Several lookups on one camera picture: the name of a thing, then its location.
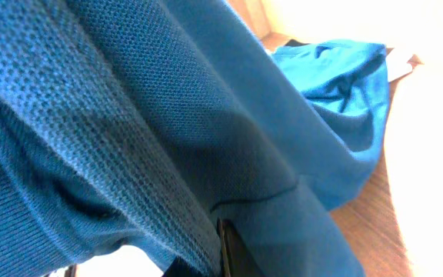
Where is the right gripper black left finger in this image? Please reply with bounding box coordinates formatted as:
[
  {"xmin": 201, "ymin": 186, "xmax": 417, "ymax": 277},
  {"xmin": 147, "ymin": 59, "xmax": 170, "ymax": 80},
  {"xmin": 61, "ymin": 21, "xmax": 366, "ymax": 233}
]
[{"xmin": 44, "ymin": 265, "xmax": 78, "ymax": 277}]

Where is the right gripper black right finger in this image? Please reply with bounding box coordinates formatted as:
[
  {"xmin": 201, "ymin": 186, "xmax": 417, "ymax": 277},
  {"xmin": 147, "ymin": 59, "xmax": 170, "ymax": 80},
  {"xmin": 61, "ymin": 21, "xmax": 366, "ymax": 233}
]
[{"xmin": 217, "ymin": 219, "xmax": 264, "ymax": 277}]

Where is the dark blue polo shirt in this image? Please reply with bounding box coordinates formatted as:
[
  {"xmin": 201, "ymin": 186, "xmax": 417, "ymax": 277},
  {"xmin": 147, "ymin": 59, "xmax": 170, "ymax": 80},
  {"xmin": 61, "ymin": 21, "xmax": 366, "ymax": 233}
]
[{"xmin": 0, "ymin": 0, "xmax": 389, "ymax": 276}]

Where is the white shirt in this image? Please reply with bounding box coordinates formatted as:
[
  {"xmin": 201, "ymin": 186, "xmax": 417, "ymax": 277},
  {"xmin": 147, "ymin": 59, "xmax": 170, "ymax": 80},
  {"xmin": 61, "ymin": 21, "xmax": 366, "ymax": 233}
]
[{"xmin": 385, "ymin": 48, "xmax": 418, "ymax": 83}]

